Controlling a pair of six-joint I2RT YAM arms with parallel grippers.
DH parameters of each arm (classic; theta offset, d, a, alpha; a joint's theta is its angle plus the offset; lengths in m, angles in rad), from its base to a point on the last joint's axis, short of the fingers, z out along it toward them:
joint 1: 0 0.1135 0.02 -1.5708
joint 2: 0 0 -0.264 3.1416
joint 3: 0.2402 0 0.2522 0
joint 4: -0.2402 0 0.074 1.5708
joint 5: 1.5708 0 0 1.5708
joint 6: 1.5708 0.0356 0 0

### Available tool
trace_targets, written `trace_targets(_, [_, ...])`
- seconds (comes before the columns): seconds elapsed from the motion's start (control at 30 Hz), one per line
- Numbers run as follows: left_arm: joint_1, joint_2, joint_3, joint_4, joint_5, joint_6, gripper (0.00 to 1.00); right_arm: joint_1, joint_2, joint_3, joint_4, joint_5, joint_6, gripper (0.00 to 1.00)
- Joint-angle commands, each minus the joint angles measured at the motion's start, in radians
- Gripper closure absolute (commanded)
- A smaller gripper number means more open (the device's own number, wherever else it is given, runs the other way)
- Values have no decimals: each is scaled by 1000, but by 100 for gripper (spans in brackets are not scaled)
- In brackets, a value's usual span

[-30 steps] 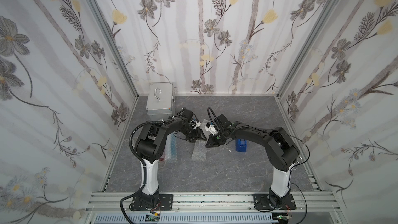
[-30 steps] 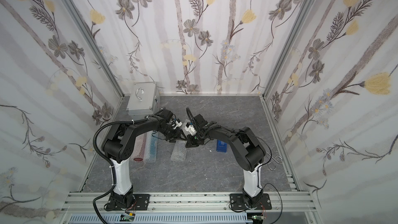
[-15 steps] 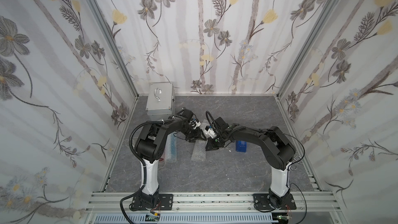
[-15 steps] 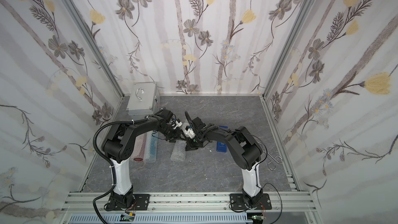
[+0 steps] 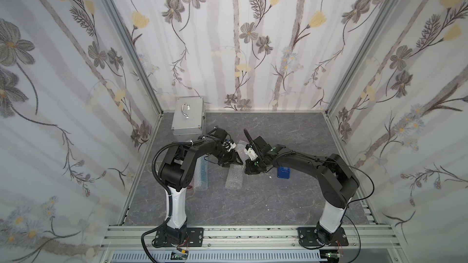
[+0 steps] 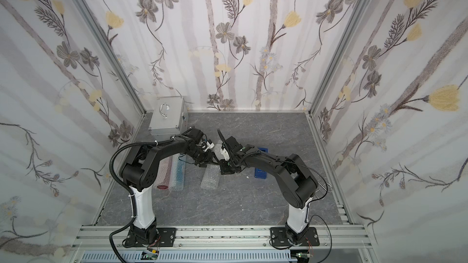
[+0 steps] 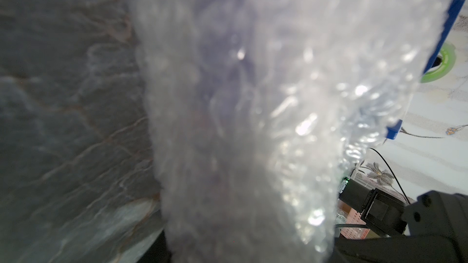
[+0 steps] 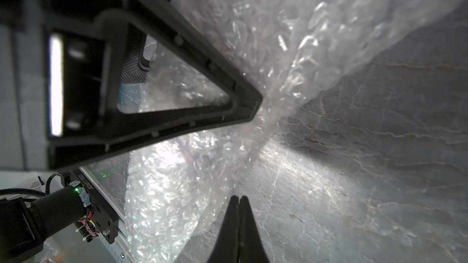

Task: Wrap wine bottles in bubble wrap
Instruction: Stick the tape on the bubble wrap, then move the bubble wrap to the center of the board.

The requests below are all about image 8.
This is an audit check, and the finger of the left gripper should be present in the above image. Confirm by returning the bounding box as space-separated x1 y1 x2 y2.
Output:
43 0 262 169

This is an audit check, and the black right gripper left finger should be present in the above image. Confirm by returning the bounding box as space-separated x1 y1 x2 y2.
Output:
207 196 240 263

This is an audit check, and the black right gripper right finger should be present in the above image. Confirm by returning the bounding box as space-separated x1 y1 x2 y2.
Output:
238 196 269 263

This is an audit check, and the bubble wrap sheet stack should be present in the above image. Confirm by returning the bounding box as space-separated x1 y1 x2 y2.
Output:
124 0 461 263

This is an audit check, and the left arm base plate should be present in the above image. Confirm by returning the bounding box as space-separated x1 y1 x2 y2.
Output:
62 168 124 245

